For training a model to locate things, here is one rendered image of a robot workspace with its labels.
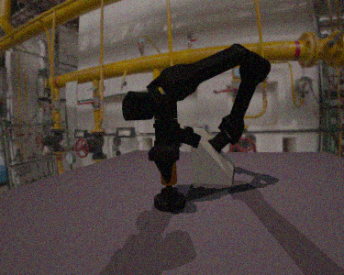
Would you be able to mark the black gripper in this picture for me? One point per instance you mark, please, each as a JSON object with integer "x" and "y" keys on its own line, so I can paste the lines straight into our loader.
{"x": 164, "y": 152}

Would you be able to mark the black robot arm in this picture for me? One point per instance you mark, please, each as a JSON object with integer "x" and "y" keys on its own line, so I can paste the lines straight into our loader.
{"x": 178, "y": 81}

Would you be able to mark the orange knob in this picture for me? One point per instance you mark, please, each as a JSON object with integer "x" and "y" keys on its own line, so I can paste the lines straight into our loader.
{"x": 173, "y": 177}

